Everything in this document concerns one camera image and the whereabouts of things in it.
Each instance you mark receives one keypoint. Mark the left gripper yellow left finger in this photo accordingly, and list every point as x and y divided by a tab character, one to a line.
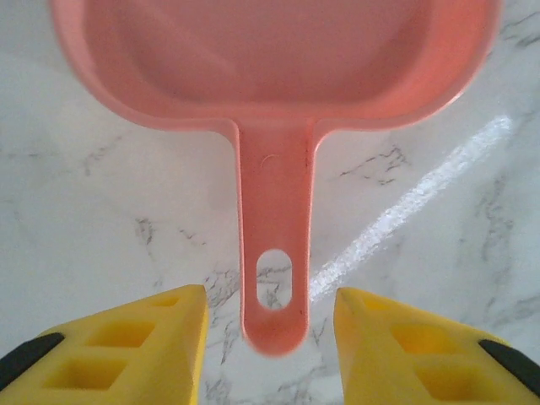
126	350

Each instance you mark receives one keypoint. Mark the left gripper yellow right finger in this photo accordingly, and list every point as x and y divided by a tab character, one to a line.
422	358

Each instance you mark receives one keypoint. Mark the pink plastic dustpan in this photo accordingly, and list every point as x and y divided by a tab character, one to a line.
274	169

